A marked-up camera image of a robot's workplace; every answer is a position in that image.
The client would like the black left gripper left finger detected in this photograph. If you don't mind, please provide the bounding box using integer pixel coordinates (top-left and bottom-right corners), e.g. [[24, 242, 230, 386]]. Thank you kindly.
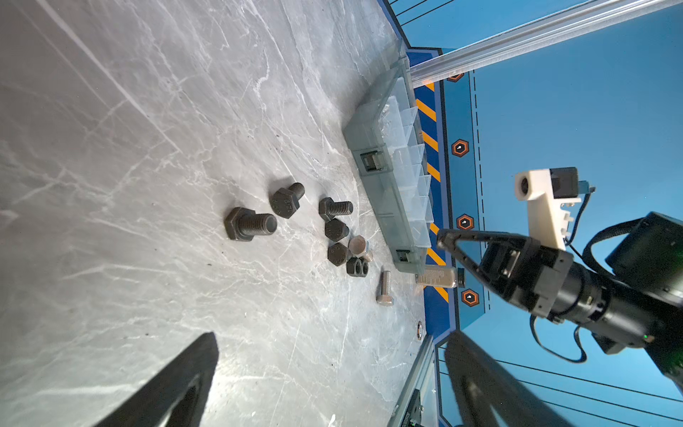
[[97, 332, 219, 426]]

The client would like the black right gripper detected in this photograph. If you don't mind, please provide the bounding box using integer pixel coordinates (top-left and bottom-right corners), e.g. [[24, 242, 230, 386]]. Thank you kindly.
[[437, 229, 574, 318]]

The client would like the aluminium corner post right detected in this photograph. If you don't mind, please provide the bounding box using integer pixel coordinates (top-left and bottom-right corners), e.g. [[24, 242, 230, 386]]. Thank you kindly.
[[409, 0, 682, 88]]

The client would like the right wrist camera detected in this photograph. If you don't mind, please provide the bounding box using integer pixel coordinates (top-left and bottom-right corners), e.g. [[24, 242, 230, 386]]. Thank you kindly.
[[514, 167, 595, 251]]

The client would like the black hex bolt upright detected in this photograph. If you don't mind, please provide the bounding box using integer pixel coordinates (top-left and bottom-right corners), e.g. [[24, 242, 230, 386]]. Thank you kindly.
[[318, 197, 354, 222]]

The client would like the black hex bolt far left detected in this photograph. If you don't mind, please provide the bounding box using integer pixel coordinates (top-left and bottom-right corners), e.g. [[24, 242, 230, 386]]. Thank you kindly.
[[223, 206, 277, 242]]

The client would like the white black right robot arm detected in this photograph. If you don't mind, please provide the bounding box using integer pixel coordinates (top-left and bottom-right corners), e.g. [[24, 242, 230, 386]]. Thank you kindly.
[[437, 212, 682, 385]]

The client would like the black hex nut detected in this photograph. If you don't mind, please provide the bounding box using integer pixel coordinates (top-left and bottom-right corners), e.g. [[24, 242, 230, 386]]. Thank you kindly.
[[356, 258, 369, 278], [346, 257, 363, 277]]

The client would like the black hex bolt top left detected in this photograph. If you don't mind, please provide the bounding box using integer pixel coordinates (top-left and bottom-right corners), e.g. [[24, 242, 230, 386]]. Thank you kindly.
[[270, 183, 305, 219]]

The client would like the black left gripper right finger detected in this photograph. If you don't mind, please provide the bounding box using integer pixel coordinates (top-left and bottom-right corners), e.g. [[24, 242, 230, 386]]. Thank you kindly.
[[445, 331, 570, 426]]

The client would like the aluminium rail frame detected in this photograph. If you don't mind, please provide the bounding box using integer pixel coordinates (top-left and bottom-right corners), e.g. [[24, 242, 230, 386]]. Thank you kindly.
[[387, 334, 436, 426]]

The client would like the large silver hex bolt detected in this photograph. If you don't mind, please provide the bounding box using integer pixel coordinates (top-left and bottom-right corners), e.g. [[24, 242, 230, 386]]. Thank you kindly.
[[349, 236, 374, 263]]

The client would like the black hex bolt lower centre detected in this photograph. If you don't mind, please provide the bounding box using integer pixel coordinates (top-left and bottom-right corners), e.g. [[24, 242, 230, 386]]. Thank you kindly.
[[327, 242, 350, 267]]

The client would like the grey plastic organizer box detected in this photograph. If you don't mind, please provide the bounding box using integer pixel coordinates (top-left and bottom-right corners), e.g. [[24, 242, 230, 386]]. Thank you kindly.
[[343, 41, 433, 274]]

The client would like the black cap cylinder container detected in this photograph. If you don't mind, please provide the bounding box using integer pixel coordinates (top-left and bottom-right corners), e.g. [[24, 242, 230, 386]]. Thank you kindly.
[[415, 265, 465, 288]]

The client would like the silver bolt on table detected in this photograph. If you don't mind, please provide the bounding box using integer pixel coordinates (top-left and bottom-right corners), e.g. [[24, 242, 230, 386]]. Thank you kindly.
[[376, 270, 393, 306]]

